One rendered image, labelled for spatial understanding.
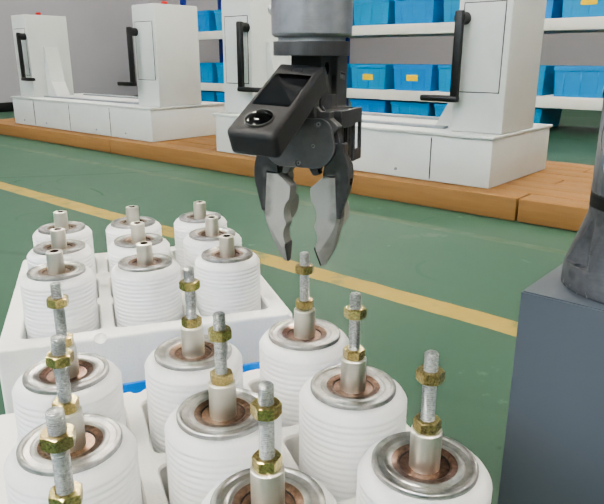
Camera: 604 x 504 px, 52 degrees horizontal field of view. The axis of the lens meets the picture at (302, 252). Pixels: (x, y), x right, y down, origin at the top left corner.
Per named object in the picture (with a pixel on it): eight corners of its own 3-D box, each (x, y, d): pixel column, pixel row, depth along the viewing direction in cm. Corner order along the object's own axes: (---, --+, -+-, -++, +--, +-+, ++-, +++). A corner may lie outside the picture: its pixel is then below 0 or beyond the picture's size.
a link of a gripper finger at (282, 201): (307, 248, 68) (319, 166, 65) (284, 264, 63) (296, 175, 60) (281, 241, 69) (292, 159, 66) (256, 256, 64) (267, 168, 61)
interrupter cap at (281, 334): (297, 317, 71) (297, 311, 71) (353, 334, 67) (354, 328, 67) (253, 340, 65) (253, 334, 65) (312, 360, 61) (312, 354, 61)
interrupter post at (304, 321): (302, 330, 68) (302, 302, 67) (320, 336, 66) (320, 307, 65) (288, 338, 66) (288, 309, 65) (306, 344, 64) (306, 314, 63)
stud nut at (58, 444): (45, 436, 35) (43, 423, 35) (77, 432, 35) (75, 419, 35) (39, 457, 33) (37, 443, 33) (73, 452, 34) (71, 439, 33)
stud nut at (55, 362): (48, 371, 44) (47, 361, 44) (43, 362, 45) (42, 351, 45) (77, 364, 45) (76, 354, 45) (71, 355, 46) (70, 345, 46)
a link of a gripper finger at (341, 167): (358, 215, 60) (348, 122, 58) (353, 219, 59) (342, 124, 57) (314, 217, 62) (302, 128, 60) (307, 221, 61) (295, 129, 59)
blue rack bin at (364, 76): (380, 86, 603) (381, 63, 597) (414, 87, 580) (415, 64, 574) (349, 88, 567) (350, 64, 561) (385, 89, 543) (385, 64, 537)
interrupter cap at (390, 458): (353, 451, 47) (353, 443, 47) (437, 429, 50) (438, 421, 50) (406, 516, 40) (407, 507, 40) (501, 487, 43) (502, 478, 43)
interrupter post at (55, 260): (66, 270, 87) (63, 247, 86) (66, 275, 84) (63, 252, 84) (48, 272, 86) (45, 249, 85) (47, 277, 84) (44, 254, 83)
